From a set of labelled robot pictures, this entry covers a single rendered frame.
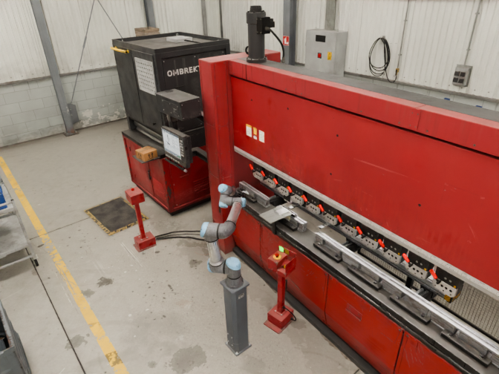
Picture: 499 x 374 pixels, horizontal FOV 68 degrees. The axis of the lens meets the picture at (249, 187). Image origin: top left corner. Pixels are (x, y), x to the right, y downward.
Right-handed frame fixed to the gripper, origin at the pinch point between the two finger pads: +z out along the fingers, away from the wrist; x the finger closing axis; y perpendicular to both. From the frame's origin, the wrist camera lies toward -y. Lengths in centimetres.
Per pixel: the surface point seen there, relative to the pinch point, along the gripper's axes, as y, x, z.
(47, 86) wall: -658, -118, 49
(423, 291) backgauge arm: 149, 21, 62
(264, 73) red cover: -34, 99, -26
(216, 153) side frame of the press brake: -80, 9, 19
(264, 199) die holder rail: -18, -3, 54
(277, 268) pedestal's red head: 52, -39, 30
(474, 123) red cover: 141, 120, -49
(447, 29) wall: -94, 338, 318
